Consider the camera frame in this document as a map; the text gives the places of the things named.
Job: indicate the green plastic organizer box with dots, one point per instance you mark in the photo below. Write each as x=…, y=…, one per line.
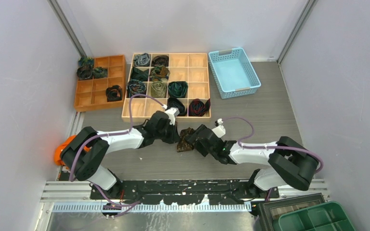
x=328, y=216

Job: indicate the grey blue rolled tie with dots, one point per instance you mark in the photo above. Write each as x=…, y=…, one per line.
x=142, y=60

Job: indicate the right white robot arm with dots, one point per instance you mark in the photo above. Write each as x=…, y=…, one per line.
x=285, y=162

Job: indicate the teal rolled tie corner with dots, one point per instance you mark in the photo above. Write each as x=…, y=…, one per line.
x=86, y=61

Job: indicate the light wooden grid tray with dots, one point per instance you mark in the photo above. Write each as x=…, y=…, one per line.
x=175, y=79

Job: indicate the light blue plastic basket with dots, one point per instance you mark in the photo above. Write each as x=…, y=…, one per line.
x=233, y=73

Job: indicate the dark framed box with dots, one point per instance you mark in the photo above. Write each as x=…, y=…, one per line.
x=268, y=212

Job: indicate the black key pattern tie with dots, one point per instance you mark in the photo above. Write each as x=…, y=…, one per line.
x=183, y=145

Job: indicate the dark patterned rolled tie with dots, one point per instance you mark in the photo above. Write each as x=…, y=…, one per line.
x=84, y=72

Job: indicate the olive rolled tie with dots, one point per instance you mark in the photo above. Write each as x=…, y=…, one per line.
x=158, y=89

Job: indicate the orange wooden grid tray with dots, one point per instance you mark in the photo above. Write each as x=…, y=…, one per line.
x=91, y=94

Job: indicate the green brown patterned rolled tie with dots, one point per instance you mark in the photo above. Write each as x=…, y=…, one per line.
x=159, y=73

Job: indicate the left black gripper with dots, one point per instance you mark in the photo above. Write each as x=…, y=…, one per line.
x=174, y=136

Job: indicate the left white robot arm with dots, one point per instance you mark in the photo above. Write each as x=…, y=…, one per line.
x=84, y=153

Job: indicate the dark green rolled tie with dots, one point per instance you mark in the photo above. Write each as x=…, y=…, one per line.
x=177, y=89

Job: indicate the black rolled tie orange tray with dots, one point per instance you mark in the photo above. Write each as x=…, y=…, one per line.
x=114, y=93

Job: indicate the dark navy rolled tie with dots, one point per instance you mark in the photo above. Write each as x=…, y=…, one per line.
x=176, y=103

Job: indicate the dark brown rolled tie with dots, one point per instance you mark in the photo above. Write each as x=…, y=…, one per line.
x=160, y=60

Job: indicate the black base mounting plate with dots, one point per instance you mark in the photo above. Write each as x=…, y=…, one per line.
x=185, y=192

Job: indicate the red blue striped rolled tie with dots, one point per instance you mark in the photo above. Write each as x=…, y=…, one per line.
x=198, y=108

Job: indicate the dark teal rolled tie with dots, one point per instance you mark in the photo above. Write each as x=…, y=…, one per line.
x=140, y=74

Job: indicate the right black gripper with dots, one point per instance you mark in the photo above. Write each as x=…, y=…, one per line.
x=199, y=147

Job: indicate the orange cloth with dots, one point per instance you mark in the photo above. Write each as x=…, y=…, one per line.
x=65, y=153

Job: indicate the aluminium rail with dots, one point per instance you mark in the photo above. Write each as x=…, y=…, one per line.
x=82, y=196

